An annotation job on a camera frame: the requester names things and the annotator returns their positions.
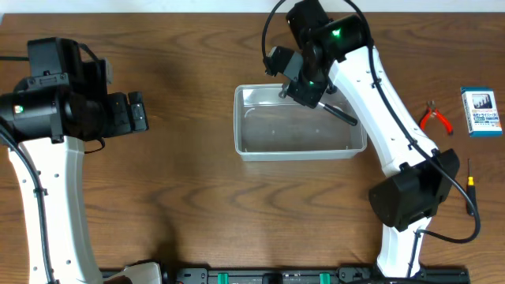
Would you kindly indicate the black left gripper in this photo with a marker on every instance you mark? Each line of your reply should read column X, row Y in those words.
column 137, row 111

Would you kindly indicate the clear plastic storage container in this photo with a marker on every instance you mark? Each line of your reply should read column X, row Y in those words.
column 268, row 128

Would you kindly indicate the red handled pliers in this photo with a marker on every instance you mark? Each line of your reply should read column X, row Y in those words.
column 433, row 112

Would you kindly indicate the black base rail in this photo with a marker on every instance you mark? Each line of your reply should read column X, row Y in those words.
column 315, row 276

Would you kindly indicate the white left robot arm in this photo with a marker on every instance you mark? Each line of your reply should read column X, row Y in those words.
column 46, row 122

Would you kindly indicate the black yellow screwdriver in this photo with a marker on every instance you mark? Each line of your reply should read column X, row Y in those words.
column 471, row 191

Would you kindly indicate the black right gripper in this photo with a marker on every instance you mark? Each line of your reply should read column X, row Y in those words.
column 306, row 95

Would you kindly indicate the claw hammer orange black handle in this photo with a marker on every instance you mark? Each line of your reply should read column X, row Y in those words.
column 312, row 99

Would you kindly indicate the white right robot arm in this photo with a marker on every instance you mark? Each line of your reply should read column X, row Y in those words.
column 341, row 55

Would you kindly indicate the blue white screw box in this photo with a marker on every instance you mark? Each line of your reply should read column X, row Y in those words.
column 482, row 116

